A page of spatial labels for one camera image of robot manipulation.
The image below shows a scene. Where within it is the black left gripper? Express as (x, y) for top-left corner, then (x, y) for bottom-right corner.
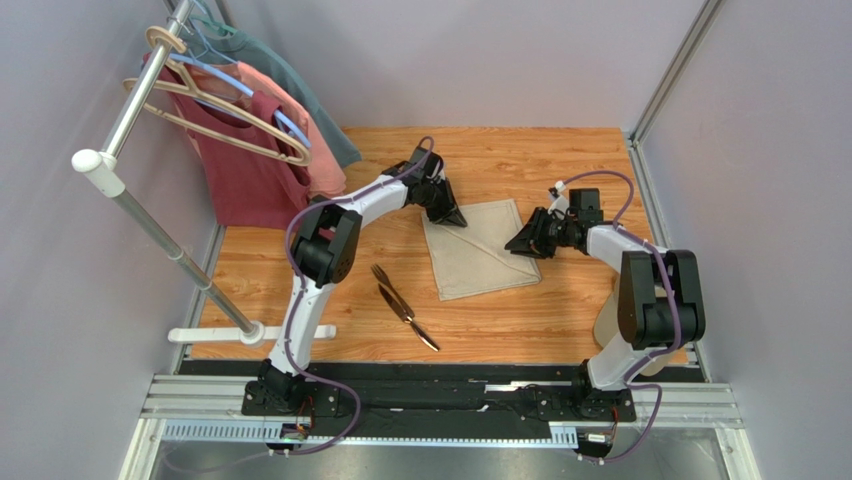
(421, 179), (469, 230)

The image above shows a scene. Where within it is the beige cloth napkin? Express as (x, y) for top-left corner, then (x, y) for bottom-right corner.
(422, 199), (542, 301)

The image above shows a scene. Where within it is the silver fork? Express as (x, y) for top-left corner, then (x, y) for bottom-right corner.
(370, 264), (415, 318)

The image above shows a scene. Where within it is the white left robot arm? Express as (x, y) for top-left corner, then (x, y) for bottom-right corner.
(241, 145), (467, 416)

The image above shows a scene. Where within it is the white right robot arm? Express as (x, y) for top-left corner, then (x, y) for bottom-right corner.
(505, 188), (706, 419)

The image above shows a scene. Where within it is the salmon pink t-shirt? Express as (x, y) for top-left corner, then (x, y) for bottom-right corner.
(216, 61), (347, 196)

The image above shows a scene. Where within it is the beige baseball cap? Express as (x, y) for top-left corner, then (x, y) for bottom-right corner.
(593, 274), (679, 377)

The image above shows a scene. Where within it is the silver table knife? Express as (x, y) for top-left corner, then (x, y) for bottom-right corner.
(379, 285), (441, 352)

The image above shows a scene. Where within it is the dark red t-shirt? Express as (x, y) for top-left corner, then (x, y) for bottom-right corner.
(169, 66), (310, 229)

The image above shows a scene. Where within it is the teal green shirt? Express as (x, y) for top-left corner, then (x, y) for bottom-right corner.
(180, 30), (362, 168)

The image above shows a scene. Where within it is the blue plastic hanger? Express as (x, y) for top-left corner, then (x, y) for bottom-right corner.
(170, 1), (311, 149)

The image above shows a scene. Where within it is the beige wooden hanger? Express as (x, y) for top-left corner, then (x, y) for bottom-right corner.
(142, 26), (312, 167)

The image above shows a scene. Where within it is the metal clothes rack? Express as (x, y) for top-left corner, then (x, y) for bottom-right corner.
(71, 0), (338, 347)

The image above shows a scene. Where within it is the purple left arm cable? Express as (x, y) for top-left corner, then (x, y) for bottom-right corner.
(279, 136), (437, 457)

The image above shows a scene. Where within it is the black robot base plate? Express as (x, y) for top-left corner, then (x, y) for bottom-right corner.
(240, 380), (637, 422)

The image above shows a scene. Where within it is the green wire hanger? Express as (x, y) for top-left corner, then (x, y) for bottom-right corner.
(189, 15), (237, 39)

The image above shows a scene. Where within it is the aluminium frame rail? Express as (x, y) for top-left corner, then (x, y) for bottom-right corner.
(120, 375), (760, 479)

